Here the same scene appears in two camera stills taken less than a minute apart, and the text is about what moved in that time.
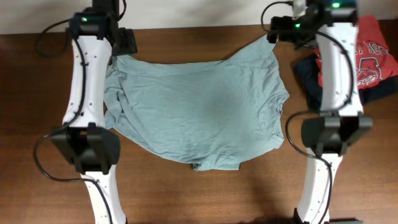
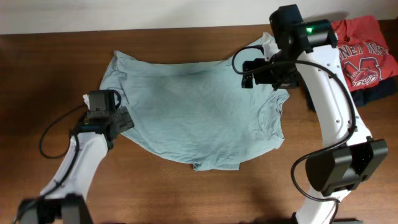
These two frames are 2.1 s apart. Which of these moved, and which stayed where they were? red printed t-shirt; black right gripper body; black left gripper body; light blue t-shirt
Moved: black right gripper body; black left gripper body
Stayed: light blue t-shirt; red printed t-shirt
